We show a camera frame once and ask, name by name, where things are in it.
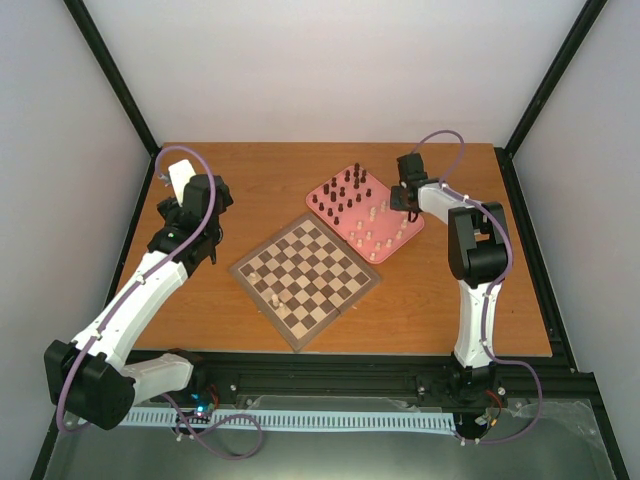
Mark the light blue cable duct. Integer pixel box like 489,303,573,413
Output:
119,408,457,434

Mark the wooden chessboard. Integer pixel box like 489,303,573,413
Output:
230,213,380,352

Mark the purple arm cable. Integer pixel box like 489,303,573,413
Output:
412,130,544,446
55,145,217,434

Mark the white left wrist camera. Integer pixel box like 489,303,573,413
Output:
168,159,196,206

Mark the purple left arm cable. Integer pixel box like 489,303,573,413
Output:
55,145,217,434

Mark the pink plastic tray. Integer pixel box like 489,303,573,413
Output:
306,164,424,265

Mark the black frame post left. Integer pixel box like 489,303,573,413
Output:
63,0,160,157

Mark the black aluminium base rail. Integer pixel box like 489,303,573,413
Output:
195,352,603,412

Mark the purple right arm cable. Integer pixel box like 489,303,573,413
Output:
412,130,544,446

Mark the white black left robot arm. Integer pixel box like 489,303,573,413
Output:
44,174,233,431

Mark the black frame post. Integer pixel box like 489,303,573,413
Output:
63,0,160,157
503,0,610,156

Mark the black frame post right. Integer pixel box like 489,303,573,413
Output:
503,0,610,156

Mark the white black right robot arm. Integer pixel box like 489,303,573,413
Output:
390,153,513,402

